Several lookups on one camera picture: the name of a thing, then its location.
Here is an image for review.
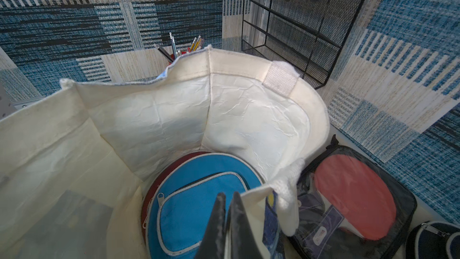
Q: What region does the black paddle cover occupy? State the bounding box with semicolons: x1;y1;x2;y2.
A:
405;221;460;259

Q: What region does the red pencil cup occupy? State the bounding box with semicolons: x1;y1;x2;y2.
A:
170;50;189;64

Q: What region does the blue paddle cover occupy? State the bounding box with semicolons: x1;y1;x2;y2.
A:
145;152;262;259

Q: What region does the red ping pong paddle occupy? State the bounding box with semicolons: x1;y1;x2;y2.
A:
289;137;417;259

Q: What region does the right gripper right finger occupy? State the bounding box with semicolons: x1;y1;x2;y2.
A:
228;192;262;259

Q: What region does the black wire mesh shelf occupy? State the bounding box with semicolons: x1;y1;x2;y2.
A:
240;0;365;89

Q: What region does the maroon paddle cover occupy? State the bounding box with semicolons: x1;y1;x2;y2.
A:
141;151;209;241

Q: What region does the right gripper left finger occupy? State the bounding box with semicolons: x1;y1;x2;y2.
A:
194;193;226;259

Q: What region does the cream canvas tote bag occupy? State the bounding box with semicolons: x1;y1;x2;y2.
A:
1;47;330;259

